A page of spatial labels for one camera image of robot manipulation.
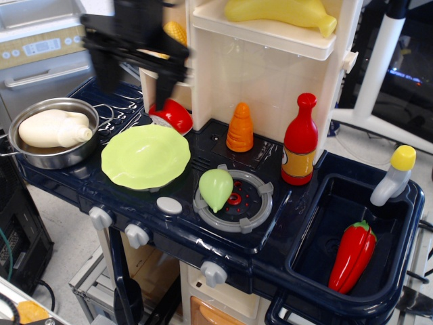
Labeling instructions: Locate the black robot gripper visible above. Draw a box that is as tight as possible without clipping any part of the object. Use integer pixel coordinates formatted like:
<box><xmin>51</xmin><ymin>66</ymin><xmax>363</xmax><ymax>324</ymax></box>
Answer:
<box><xmin>81</xmin><ymin>1</ymin><xmax>191</xmax><ymax>111</ymax></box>

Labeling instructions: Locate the green toy pear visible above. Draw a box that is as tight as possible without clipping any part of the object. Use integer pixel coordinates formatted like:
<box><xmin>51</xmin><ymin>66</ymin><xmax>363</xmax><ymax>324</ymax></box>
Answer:
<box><xmin>199</xmin><ymin>169</ymin><xmax>233</xmax><ymax>213</ymax></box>

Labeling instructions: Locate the light green plastic plate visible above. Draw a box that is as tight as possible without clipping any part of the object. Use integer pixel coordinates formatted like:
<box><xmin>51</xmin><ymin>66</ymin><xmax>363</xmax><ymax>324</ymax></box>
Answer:
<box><xmin>101</xmin><ymin>125</ymin><xmax>191</xmax><ymax>190</ymax></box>

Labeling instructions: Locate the yellow toy corn cob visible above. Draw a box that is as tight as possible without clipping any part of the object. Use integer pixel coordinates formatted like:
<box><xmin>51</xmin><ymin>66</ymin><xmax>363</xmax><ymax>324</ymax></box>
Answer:
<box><xmin>144</xmin><ymin>21</ymin><xmax>188</xmax><ymax>60</ymax></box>

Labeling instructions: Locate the cream toy squash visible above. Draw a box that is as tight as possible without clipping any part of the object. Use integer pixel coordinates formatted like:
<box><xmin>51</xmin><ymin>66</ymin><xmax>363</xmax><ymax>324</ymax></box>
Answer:
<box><xmin>18</xmin><ymin>109</ymin><xmax>93</xmax><ymax>148</ymax></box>

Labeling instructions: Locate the stainless steel pot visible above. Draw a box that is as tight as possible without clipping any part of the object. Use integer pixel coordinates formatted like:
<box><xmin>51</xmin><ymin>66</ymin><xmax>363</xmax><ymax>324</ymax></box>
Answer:
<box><xmin>1</xmin><ymin>97</ymin><xmax>114</xmax><ymax>169</ymax></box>

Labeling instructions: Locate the orange toy carrot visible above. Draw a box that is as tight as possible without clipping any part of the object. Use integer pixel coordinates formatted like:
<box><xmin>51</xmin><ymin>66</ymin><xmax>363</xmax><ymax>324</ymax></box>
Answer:
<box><xmin>226</xmin><ymin>102</ymin><xmax>254</xmax><ymax>152</ymax></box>

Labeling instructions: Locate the cream toy kitchen shelf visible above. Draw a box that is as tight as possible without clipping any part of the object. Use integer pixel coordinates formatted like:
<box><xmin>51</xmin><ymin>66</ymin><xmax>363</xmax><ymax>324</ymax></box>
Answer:
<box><xmin>130</xmin><ymin>0</ymin><xmax>365</xmax><ymax>160</ymax></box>

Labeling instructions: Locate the grey oval button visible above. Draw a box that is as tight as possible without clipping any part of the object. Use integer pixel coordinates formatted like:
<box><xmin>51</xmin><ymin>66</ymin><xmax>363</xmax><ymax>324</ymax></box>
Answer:
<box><xmin>156</xmin><ymin>196</ymin><xmax>183</xmax><ymax>215</ymax></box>

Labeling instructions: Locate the grey left stove knob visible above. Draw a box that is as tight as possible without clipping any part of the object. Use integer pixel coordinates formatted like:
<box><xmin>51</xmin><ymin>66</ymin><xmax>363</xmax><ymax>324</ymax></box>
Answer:
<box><xmin>89</xmin><ymin>207</ymin><xmax>113</xmax><ymax>230</ymax></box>

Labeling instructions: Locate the grey stove knob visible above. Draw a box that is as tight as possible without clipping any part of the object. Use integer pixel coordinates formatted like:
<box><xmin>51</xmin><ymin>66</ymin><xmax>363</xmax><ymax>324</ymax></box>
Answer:
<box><xmin>89</xmin><ymin>207</ymin><xmax>113</xmax><ymax>230</ymax></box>
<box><xmin>200</xmin><ymin>261</ymin><xmax>227</xmax><ymax>288</ymax></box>
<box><xmin>124</xmin><ymin>223</ymin><xmax>150</xmax><ymax>249</ymax></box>

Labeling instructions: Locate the grey middle stove knob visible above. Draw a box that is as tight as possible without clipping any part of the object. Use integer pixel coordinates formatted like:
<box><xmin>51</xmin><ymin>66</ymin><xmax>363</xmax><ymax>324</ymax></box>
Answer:
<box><xmin>124</xmin><ymin>223</ymin><xmax>150</xmax><ymax>249</ymax></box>

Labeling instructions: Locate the grey toy stove burner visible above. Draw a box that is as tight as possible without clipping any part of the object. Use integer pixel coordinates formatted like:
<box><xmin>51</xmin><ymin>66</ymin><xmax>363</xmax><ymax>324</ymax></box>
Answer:
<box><xmin>193</xmin><ymin>164</ymin><xmax>274</xmax><ymax>234</ymax></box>

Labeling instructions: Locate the red toy ketchup bottle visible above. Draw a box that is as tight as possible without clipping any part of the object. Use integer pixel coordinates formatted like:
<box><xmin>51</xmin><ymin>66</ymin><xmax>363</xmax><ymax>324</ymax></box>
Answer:
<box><xmin>281</xmin><ymin>93</ymin><xmax>318</xmax><ymax>186</ymax></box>

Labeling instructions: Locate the black computer case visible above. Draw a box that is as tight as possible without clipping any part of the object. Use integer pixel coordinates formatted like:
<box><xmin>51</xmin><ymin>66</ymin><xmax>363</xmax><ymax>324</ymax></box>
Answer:
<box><xmin>0</xmin><ymin>148</ymin><xmax>55</xmax><ymax>295</ymax></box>

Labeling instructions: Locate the grey right stove knob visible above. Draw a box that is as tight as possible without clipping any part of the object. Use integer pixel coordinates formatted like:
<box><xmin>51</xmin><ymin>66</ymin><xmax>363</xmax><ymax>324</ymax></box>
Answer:
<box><xmin>200</xmin><ymin>261</ymin><xmax>227</xmax><ymax>288</ymax></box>

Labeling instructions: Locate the white stand pole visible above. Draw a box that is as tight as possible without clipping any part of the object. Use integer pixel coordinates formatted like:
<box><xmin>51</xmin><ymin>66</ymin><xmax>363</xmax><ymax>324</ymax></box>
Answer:
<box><xmin>332</xmin><ymin>1</ymin><xmax>432</xmax><ymax>154</ymax></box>

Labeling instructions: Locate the navy toy kitchen counter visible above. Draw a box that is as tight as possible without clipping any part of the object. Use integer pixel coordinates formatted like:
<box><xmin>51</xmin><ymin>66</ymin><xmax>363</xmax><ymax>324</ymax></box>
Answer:
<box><xmin>18</xmin><ymin>79</ymin><xmax>425</xmax><ymax>324</ymax></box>

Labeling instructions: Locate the red toy chili pepper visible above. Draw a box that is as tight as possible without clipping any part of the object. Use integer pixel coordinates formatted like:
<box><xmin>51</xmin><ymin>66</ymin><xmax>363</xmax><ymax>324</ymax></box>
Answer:
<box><xmin>328</xmin><ymin>220</ymin><xmax>377</xmax><ymax>294</ymax></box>

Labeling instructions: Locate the grey toy faucet yellow cap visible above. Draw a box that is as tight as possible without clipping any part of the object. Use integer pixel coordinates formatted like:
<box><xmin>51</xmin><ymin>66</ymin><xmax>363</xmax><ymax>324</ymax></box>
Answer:
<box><xmin>370</xmin><ymin>145</ymin><xmax>417</xmax><ymax>207</ymax></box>

